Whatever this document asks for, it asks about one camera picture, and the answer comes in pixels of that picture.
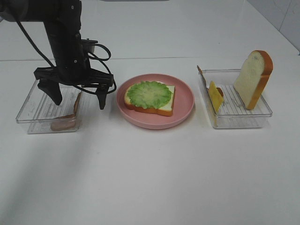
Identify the yellow cheese slice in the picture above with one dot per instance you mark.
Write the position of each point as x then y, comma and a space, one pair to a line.
216, 96

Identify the clear plastic right container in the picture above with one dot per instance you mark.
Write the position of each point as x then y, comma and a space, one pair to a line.
232, 113

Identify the bread slice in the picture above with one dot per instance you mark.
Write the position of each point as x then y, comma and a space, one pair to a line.
164, 109
254, 75

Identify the clear plastic left container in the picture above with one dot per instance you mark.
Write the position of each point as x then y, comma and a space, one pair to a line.
39, 111

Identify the upright bread slice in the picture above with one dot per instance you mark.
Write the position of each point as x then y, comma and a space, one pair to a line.
254, 75

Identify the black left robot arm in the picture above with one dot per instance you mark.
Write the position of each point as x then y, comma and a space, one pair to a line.
60, 18

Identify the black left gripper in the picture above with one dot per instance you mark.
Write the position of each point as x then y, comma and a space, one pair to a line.
72, 56

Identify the clear plastic container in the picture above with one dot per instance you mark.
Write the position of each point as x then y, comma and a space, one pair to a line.
39, 111
232, 113

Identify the green lettuce leaf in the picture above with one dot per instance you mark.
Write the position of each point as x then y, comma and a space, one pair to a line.
150, 95

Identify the pink round plate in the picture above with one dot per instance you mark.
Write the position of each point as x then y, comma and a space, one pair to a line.
155, 101

